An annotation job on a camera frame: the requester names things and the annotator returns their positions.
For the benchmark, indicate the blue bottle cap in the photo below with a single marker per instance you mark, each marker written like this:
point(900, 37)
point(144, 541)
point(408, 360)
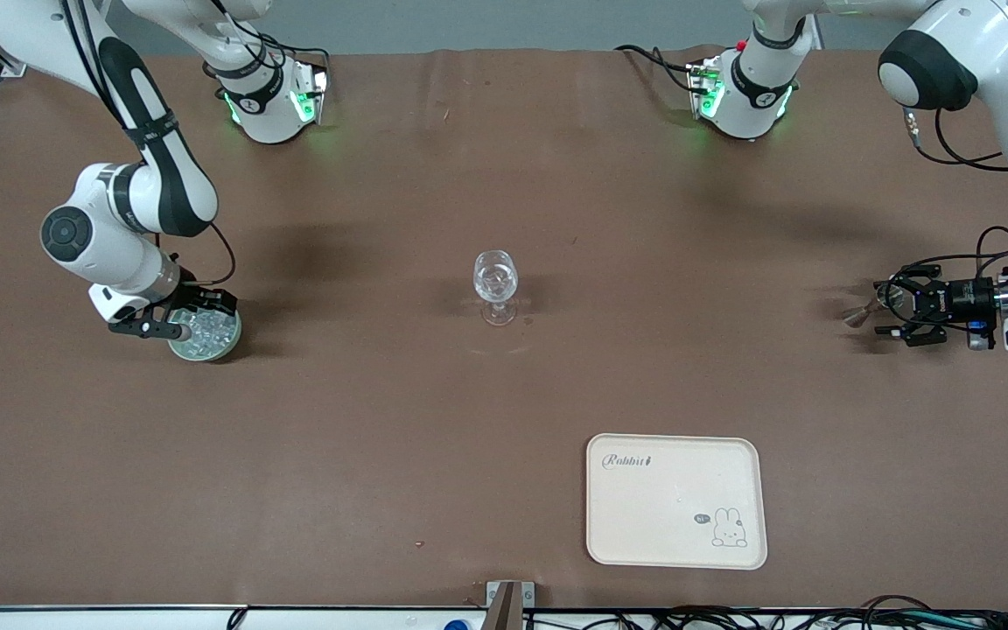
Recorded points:
point(458, 626)

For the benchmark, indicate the green round bowl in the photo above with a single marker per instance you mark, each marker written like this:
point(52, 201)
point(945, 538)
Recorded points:
point(205, 356)

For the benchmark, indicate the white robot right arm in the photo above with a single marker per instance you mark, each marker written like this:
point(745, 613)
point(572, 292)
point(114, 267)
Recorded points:
point(171, 175)

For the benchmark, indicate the clear ice cube pile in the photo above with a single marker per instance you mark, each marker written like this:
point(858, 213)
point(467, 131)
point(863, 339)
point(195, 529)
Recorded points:
point(211, 337)

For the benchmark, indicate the brown table cover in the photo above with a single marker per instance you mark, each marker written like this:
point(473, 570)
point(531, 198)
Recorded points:
point(381, 437)

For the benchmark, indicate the silver metal jigger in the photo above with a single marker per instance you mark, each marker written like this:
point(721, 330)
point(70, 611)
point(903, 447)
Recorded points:
point(858, 313)

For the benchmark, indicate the grey metal bracket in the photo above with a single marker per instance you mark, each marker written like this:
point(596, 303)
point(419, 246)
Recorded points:
point(492, 591)

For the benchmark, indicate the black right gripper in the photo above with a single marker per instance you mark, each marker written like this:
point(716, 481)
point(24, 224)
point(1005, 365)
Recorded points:
point(195, 299)

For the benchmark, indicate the beige rabbit print tray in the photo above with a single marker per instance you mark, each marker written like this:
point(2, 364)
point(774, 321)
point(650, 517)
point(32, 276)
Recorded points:
point(670, 499)

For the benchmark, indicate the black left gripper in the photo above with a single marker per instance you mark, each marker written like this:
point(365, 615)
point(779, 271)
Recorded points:
point(959, 300)

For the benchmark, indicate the clear wine glass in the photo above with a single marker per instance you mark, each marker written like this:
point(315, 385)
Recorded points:
point(495, 280)

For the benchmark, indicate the brown wooden post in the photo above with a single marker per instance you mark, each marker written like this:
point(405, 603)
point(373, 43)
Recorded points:
point(506, 612)

